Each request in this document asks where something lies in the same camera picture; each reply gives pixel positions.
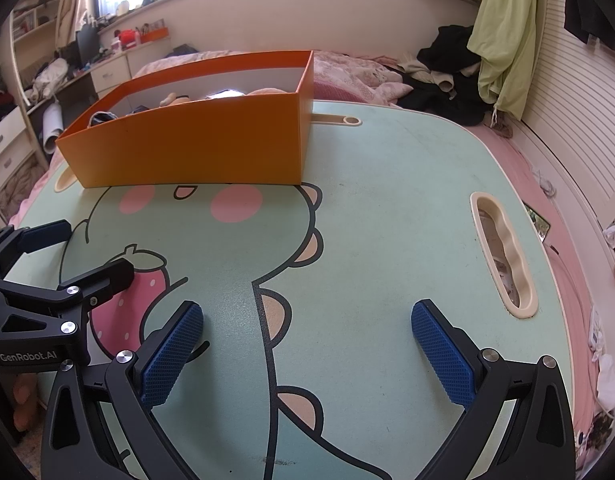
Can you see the black computer monitor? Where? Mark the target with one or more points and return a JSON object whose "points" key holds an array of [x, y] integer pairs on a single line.
{"points": [[87, 42]]}

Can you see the cream drawer cabinet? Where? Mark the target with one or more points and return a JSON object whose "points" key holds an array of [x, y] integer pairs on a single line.
{"points": [[10, 150]]}

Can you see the person's left hand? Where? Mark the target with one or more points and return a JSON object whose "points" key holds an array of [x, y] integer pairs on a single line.
{"points": [[25, 402]]}

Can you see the beige curtain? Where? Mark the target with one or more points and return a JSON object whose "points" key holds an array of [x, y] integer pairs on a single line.
{"points": [[72, 0]]}

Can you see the green cartoon printed desktop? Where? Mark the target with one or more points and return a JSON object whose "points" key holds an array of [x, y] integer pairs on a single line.
{"points": [[387, 260]]}

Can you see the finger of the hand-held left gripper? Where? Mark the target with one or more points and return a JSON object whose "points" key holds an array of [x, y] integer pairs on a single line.
{"points": [[47, 234], [105, 280]]}

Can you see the cream desk with drawers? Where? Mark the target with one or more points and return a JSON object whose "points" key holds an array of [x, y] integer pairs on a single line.
{"points": [[112, 72]]}

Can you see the dark hanging garment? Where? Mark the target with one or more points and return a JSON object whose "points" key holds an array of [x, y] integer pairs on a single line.
{"points": [[587, 10]]}

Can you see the brown slipper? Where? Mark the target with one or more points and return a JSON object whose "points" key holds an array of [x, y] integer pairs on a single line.
{"points": [[502, 125]]}

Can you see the orange cardboard box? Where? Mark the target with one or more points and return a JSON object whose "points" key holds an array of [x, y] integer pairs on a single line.
{"points": [[187, 145]]}

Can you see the red container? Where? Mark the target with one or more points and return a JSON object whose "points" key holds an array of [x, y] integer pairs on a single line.
{"points": [[129, 37]]}

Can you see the black smartphone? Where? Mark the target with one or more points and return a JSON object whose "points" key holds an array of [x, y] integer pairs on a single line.
{"points": [[537, 222]]}

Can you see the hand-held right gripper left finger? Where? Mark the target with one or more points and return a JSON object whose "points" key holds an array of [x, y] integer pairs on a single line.
{"points": [[172, 355]]}

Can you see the orange desk organizer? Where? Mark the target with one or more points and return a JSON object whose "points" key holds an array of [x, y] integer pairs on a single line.
{"points": [[155, 35]]}

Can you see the white rolled paper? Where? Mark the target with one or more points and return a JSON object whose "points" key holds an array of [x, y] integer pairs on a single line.
{"points": [[52, 127]]}

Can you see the pile of black clothes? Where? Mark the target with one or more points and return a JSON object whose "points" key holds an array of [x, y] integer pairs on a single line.
{"points": [[447, 95]]}

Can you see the cream bookshelf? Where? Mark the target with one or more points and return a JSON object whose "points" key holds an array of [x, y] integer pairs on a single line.
{"points": [[35, 35]]}

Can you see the light green hanging garment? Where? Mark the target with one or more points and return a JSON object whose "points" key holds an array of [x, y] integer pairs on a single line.
{"points": [[507, 45]]}

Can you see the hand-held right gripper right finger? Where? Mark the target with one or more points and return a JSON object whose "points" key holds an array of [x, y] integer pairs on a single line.
{"points": [[442, 355]]}

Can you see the pink floral quilt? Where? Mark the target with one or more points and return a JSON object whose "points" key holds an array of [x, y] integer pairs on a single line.
{"points": [[347, 75]]}

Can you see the white crumpled bag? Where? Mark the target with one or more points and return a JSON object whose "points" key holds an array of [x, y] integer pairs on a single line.
{"points": [[50, 76]]}

